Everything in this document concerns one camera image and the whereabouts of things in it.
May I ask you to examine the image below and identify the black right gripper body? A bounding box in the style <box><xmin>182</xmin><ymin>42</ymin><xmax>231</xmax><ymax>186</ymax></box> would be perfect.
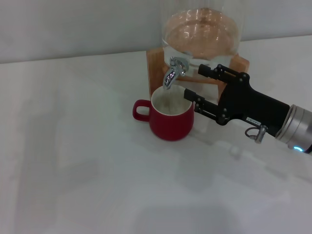
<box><xmin>217</xmin><ymin>79</ymin><xmax>291</xmax><ymax>135</ymax></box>

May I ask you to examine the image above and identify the red ceramic cup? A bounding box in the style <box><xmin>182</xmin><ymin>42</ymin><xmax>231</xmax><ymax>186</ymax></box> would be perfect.
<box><xmin>132</xmin><ymin>85</ymin><xmax>195</xmax><ymax>142</ymax></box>

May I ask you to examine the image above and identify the chrome dispenser faucet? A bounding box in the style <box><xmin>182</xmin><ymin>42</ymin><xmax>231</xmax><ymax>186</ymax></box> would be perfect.
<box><xmin>162</xmin><ymin>56</ymin><xmax>189</xmax><ymax>90</ymax></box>

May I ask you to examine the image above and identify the glass drink dispenser jar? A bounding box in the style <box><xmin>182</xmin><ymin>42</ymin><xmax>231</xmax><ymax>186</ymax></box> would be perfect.
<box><xmin>160</xmin><ymin>0</ymin><xmax>242</xmax><ymax>80</ymax></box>

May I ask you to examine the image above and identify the wooden dispenser stand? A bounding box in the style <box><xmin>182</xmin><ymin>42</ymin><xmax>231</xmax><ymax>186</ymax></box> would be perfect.
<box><xmin>146</xmin><ymin>47</ymin><xmax>250</xmax><ymax>104</ymax></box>

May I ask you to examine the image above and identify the metal gripper cable connector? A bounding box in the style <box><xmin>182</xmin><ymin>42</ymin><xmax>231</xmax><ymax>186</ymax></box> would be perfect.
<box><xmin>244</xmin><ymin>124</ymin><xmax>268</xmax><ymax>143</ymax></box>

